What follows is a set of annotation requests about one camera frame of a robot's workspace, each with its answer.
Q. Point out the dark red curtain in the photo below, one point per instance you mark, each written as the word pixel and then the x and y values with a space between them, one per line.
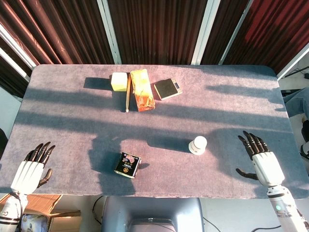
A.
pixel 154 31

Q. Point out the grey-blue table cloth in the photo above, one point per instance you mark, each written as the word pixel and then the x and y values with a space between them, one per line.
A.
pixel 154 125

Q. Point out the small digital pocket scale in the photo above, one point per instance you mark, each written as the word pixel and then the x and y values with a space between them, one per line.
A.
pixel 167 88

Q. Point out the black printed tin box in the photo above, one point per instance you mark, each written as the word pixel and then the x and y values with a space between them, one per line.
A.
pixel 127 165

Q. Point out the orange crumpled carton box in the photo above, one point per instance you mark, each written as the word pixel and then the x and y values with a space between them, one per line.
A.
pixel 142 90

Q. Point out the white paper cup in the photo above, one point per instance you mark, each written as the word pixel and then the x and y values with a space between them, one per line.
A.
pixel 197 145

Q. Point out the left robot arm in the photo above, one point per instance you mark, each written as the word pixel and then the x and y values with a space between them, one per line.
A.
pixel 10 210

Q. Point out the pale yellow cube block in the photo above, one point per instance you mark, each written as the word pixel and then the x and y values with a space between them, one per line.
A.
pixel 119 81

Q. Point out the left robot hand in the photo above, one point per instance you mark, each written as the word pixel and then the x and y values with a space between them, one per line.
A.
pixel 26 172

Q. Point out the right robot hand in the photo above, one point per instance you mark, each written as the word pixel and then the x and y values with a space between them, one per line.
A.
pixel 265 166

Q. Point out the blue jeans leg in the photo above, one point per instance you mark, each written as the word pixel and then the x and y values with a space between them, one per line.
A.
pixel 296 101

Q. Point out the cardboard box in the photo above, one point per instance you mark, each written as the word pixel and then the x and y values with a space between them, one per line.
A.
pixel 51 212

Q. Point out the wooden drumstick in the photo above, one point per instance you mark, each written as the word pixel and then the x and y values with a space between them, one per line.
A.
pixel 128 93

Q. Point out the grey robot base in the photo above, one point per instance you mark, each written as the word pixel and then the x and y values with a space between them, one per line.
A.
pixel 152 215

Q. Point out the white printed package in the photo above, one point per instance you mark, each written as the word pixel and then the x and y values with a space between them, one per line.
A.
pixel 33 223

